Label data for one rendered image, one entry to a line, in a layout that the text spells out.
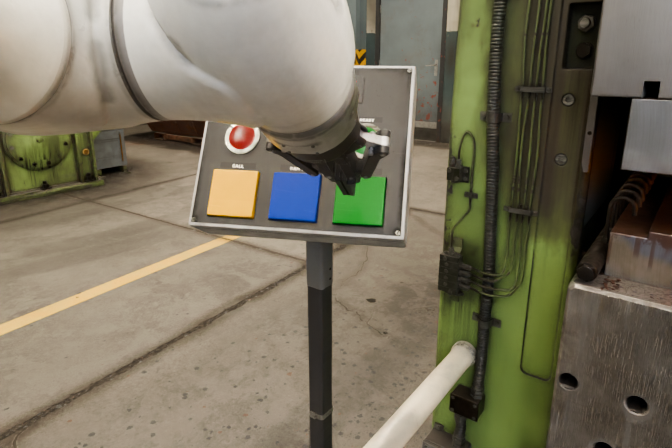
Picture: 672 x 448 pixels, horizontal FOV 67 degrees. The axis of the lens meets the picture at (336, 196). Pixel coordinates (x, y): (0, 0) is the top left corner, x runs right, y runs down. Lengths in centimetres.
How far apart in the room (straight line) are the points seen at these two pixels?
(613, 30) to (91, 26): 63
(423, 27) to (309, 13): 706
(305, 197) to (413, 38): 668
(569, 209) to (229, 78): 76
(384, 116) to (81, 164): 454
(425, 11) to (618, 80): 662
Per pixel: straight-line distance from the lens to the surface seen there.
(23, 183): 510
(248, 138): 83
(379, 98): 81
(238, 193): 80
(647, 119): 77
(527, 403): 114
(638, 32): 77
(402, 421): 92
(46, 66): 32
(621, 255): 81
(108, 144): 569
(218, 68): 29
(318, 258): 92
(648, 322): 78
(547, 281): 101
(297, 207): 77
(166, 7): 28
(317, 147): 41
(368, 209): 75
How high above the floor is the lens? 122
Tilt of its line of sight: 16 degrees down
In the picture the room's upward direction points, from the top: straight up
